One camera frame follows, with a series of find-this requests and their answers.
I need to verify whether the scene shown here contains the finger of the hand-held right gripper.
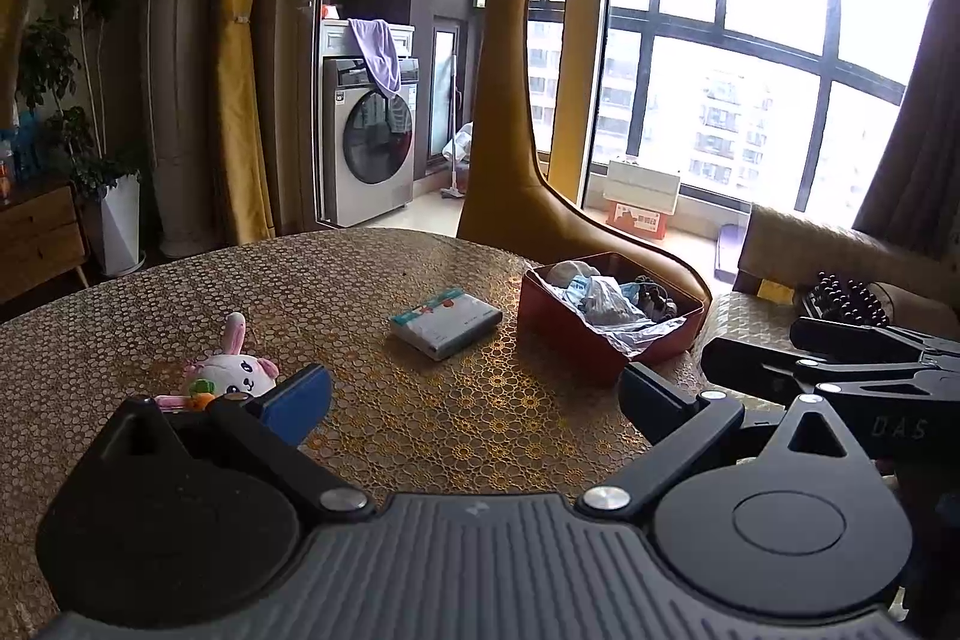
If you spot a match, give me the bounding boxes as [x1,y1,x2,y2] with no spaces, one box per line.
[701,336,960,461]
[791,317,960,378]

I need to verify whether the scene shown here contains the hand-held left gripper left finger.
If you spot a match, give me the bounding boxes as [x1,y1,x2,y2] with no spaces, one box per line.
[97,364,376,525]

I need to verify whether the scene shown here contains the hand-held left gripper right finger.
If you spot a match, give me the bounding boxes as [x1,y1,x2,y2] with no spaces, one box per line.
[576,361,863,525]

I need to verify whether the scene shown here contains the white rabbit plush toy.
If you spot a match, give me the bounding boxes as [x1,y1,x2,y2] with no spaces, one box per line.
[154,311,281,414]

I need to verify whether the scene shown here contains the large clear plastic bag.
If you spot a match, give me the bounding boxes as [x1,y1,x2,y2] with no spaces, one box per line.
[551,276,688,357]

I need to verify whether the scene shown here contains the wooden bead bracelet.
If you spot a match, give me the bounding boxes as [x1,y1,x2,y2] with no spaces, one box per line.
[636,275,680,321]

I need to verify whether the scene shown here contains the red box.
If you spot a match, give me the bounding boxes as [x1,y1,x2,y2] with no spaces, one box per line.
[520,252,707,386]

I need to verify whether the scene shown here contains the black beaded cushion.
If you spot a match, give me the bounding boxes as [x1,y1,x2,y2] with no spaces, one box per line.
[799,271,894,327]

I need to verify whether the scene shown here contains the beige covered chair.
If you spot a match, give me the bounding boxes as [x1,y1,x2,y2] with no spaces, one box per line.
[733,203,960,341]

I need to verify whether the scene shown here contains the green white tissue pack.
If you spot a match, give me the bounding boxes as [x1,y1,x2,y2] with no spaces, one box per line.
[389,286,504,361]

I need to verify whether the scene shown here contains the orange cardboard box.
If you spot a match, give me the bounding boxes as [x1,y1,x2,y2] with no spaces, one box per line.
[606,199,671,241]

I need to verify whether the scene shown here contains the brown curtain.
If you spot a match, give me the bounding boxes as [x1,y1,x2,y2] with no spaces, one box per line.
[851,0,960,268]

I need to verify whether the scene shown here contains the white planter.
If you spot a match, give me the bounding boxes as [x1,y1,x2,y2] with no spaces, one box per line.
[97,173,148,278]

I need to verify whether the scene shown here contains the white washing machine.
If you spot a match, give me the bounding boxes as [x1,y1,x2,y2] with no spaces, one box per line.
[322,56,421,229]

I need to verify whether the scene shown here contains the yellow giraffe statue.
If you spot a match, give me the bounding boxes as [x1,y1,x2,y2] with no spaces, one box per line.
[436,0,712,313]

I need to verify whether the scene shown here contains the wooden drawer cabinet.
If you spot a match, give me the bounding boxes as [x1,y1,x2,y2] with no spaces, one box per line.
[0,182,92,305]

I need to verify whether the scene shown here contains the white bag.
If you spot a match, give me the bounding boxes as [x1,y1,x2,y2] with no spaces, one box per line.
[442,121,476,170]

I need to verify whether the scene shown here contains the tall white air conditioner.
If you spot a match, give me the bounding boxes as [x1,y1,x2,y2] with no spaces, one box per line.
[146,0,242,260]

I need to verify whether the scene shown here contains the large window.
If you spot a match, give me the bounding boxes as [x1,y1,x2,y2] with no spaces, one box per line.
[499,0,932,223]

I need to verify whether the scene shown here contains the yellow window curtain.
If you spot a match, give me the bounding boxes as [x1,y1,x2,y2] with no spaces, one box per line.
[550,0,614,214]

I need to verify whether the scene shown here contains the purple cloth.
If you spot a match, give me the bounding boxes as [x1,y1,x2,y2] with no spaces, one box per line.
[349,17,403,100]

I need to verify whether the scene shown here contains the white dryer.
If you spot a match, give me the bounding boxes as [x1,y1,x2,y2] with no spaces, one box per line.
[322,19,416,61]

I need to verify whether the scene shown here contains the blue bottles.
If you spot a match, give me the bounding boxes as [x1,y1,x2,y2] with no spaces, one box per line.
[0,111,43,185]

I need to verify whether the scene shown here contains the green potted plant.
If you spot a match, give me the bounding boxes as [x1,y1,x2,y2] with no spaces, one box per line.
[19,0,143,200]

